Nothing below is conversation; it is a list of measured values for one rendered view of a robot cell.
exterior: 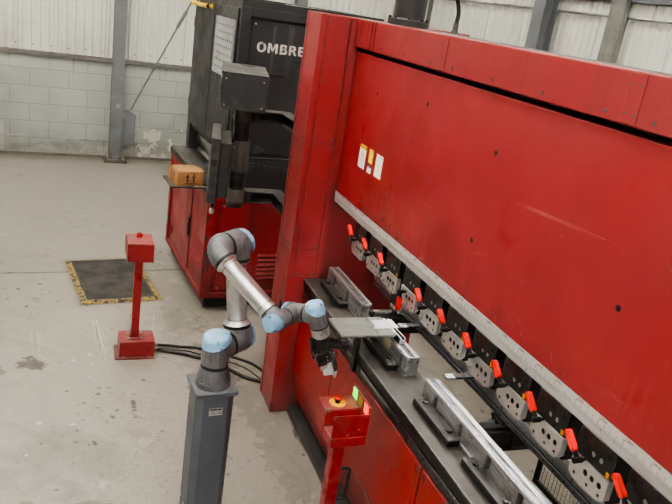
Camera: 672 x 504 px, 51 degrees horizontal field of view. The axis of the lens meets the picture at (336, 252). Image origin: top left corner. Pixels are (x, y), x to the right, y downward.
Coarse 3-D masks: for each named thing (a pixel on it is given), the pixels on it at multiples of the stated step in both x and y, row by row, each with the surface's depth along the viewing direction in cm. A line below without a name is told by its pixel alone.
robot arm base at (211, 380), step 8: (200, 368) 293; (208, 368) 290; (224, 368) 292; (200, 376) 292; (208, 376) 291; (216, 376) 291; (224, 376) 293; (200, 384) 292; (208, 384) 291; (216, 384) 291; (224, 384) 293
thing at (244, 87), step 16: (224, 64) 392; (240, 64) 404; (224, 80) 363; (240, 80) 364; (256, 80) 365; (224, 96) 366; (240, 96) 367; (256, 96) 368; (240, 112) 408; (256, 112) 371; (240, 128) 412; (240, 144) 414; (240, 160) 418; (240, 176) 422; (240, 192) 425
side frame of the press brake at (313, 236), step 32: (320, 32) 352; (352, 32) 357; (448, 32) 374; (320, 64) 357; (352, 64) 363; (320, 96) 364; (320, 128) 370; (320, 160) 376; (288, 192) 396; (320, 192) 383; (288, 224) 395; (320, 224) 390; (352, 224) 397; (288, 256) 393; (320, 256) 397; (352, 256) 404; (288, 288) 398; (288, 352) 413; (288, 384) 421
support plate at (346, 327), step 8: (336, 320) 322; (344, 320) 323; (352, 320) 324; (360, 320) 326; (336, 328) 314; (344, 328) 315; (352, 328) 316; (360, 328) 318; (368, 328) 319; (344, 336) 308; (352, 336) 310; (360, 336) 311; (368, 336) 312; (376, 336) 314; (384, 336) 315; (392, 336) 317
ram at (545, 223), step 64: (384, 64) 329; (384, 128) 328; (448, 128) 273; (512, 128) 234; (576, 128) 205; (384, 192) 326; (448, 192) 272; (512, 192) 233; (576, 192) 204; (640, 192) 181; (448, 256) 271; (512, 256) 232; (576, 256) 203; (640, 256) 181; (512, 320) 232; (576, 320) 203; (640, 320) 180; (576, 384) 202; (640, 384) 180; (640, 448) 180
